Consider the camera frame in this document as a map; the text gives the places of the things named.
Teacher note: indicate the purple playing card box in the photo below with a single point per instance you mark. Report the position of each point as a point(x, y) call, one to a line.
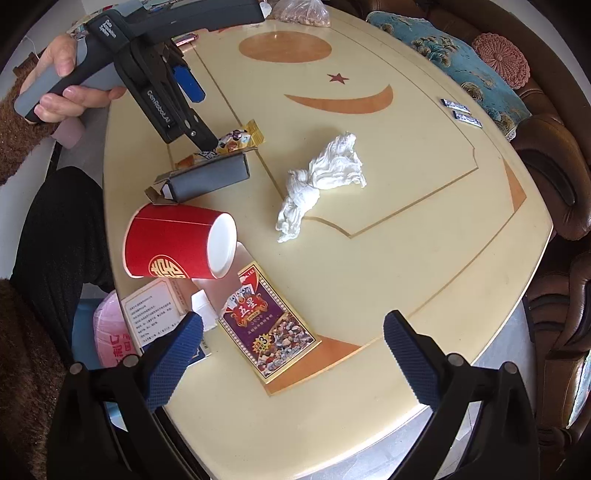
point(264, 327)

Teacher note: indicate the pink round cushion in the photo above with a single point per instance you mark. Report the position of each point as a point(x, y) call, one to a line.
point(504, 57)

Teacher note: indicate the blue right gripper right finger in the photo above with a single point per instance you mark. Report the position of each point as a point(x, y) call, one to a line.
point(418, 357)

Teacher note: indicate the brown leather armchair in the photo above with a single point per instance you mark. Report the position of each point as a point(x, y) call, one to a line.
point(557, 306)

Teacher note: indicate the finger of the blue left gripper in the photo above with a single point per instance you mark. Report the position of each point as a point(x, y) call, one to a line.
point(187, 82)

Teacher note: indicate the pink lined trash bin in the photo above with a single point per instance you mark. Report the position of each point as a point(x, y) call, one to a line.
point(112, 339)

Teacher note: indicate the white blue pill box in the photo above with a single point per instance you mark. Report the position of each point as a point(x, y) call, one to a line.
point(157, 308)

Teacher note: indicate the black cigarette box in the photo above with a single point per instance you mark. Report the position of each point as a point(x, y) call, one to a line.
point(179, 186)

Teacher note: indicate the cream wooden coffee table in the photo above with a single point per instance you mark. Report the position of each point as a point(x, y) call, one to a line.
point(449, 230)

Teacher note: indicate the plastic bag of peanuts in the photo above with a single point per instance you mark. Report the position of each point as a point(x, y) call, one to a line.
point(304, 12)

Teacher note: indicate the brown leather long sofa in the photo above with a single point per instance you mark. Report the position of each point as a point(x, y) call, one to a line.
point(555, 142)

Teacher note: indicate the red paper cup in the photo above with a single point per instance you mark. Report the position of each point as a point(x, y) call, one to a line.
point(179, 241)

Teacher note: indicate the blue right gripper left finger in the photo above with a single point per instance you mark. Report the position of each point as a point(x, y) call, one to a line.
point(167, 358)

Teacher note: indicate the white tissue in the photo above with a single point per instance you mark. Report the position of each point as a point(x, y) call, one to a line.
point(336, 166)

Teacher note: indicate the yellow snack wrapper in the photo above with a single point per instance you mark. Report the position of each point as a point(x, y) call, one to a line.
point(247, 137)

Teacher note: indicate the blue floral sofa cover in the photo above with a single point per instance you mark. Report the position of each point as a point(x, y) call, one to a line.
point(461, 62)

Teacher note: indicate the person's black trouser leg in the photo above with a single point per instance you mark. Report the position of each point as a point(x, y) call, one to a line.
point(62, 247)

